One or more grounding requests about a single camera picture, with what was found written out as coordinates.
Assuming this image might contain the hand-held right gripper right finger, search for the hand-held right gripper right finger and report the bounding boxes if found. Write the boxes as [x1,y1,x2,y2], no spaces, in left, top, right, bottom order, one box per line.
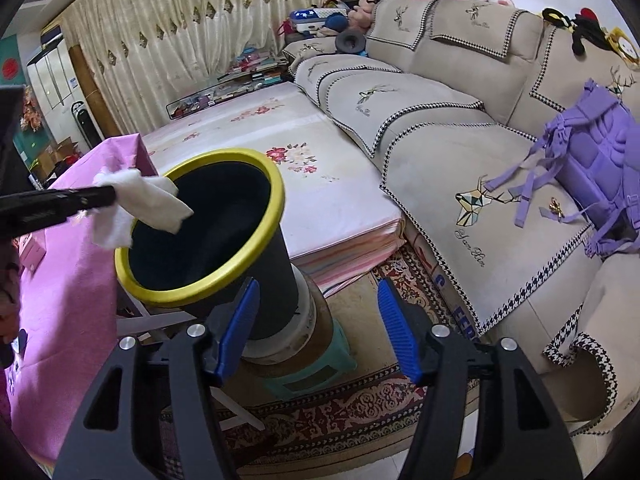
[376,279,583,480]

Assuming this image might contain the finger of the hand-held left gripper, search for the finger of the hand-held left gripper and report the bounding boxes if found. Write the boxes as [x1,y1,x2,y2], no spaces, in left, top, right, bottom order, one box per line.
[0,185,117,238]

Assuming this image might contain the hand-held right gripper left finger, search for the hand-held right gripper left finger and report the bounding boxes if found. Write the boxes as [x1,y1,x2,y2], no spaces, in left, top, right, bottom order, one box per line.
[52,278,262,480]

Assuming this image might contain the white tissue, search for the white tissue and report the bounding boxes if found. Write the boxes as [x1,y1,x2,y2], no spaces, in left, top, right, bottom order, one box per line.
[91,167,195,250]

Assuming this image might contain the black bin with yellow rim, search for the black bin with yellow rim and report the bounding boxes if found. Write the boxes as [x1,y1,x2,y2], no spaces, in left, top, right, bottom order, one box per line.
[114,148,307,361]

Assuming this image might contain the hanging flower ornament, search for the hanging flower ornament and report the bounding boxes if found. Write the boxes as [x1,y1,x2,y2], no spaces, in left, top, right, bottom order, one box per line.
[20,100,43,131]

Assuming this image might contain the open cardboard boxes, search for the open cardboard boxes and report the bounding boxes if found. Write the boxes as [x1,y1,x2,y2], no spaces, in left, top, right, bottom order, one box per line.
[35,137,81,176]

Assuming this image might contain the pink box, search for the pink box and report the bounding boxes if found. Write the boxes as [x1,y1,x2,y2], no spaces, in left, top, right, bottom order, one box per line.
[17,237,48,273]

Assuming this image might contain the white plastic bucket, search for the white plastic bucket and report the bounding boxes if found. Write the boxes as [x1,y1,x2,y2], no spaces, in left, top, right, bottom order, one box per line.
[240,265,335,366]

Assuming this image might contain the black tower fan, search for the black tower fan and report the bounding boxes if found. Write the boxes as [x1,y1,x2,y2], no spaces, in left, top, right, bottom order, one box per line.
[70,101,96,151]

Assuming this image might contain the teal plastic stool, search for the teal plastic stool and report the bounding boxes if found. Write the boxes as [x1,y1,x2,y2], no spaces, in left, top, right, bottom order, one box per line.
[235,280,358,401]

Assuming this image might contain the red patterned carpet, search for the red patterned carpet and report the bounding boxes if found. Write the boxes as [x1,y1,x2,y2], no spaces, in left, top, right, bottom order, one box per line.
[160,245,481,461]

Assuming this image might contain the pink floral tablecloth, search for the pink floral tablecloth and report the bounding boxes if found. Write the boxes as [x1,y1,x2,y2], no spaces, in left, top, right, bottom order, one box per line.
[0,132,173,466]

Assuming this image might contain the pile of books and toys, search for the pile of books and toys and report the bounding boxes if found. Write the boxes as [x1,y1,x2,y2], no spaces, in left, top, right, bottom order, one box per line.
[167,47,291,121]

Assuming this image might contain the cream patterned curtain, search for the cream patterned curtain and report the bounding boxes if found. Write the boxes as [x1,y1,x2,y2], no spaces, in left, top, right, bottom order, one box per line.
[60,0,333,136]

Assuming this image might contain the beige sofa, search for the beige sofa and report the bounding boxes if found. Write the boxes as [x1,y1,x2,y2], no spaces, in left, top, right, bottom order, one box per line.
[282,0,640,436]

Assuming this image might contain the purple backpack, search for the purple backpack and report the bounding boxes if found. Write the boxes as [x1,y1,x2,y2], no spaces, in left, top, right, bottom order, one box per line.
[485,79,640,261]

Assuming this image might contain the dark round cushion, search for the dark round cushion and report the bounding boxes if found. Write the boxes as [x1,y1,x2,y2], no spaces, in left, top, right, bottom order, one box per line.
[335,30,368,55]

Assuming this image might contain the blue star-print bag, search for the blue star-print bag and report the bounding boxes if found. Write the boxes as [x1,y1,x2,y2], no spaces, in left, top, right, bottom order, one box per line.
[290,7,331,36]

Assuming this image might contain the black and red plush toy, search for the black and red plush toy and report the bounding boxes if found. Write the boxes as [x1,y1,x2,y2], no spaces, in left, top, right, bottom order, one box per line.
[541,7,621,56]

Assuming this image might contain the yellow lion plush toy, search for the yellow lion plush toy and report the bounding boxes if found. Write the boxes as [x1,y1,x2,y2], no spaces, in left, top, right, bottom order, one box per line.
[605,30,640,68]

